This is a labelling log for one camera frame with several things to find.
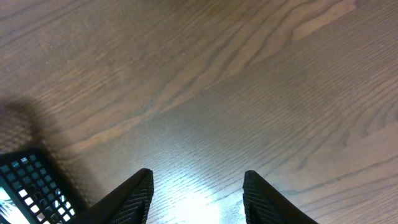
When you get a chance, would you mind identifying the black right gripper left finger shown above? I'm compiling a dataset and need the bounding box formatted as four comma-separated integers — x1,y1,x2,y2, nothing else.
72,168,154,224

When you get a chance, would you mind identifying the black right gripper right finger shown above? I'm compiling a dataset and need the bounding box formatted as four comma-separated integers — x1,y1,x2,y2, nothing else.
243,170,317,224

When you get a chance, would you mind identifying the black plastic perforated basket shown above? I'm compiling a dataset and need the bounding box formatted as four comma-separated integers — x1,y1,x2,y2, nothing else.
1,148,85,223

